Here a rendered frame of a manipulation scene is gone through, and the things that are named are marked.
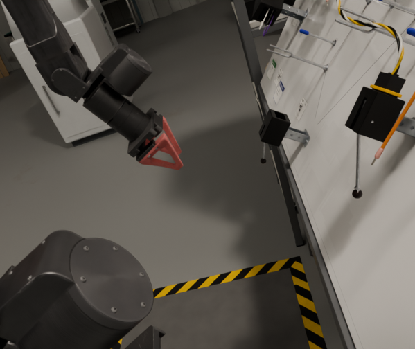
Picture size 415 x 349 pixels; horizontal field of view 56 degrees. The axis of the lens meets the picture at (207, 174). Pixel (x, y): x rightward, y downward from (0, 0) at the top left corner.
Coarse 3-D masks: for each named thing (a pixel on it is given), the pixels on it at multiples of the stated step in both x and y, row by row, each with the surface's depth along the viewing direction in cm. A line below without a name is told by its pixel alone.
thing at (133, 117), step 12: (120, 108) 67; (132, 108) 68; (120, 120) 67; (132, 120) 68; (144, 120) 69; (120, 132) 69; (132, 132) 69; (144, 132) 68; (156, 132) 67; (132, 144) 70; (132, 156) 69
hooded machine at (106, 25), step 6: (90, 0) 534; (96, 0) 568; (96, 6) 553; (102, 12) 576; (102, 18) 564; (102, 24) 553; (108, 24) 594; (108, 30) 579; (108, 36) 567; (114, 36) 612; (114, 42) 597
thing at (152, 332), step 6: (144, 330) 32; (150, 330) 32; (156, 330) 31; (162, 330) 32; (138, 336) 33; (144, 336) 32; (150, 336) 31; (156, 336) 31; (162, 336) 32; (132, 342) 33; (138, 342) 32; (144, 342) 31; (150, 342) 31; (156, 342) 31; (126, 348) 33; (132, 348) 32; (138, 348) 31; (144, 348) 31; (150, 348) 30; (156, 348) 30
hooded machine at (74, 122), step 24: (0, 0) 332; (48, 0) 329; (72, 0) 335; (72, 24) 329; (96, 24) 376; (24, 48) 335; (96, 48) 345; (48, 96) 354; (72, 120) 371; (96, 120) 374
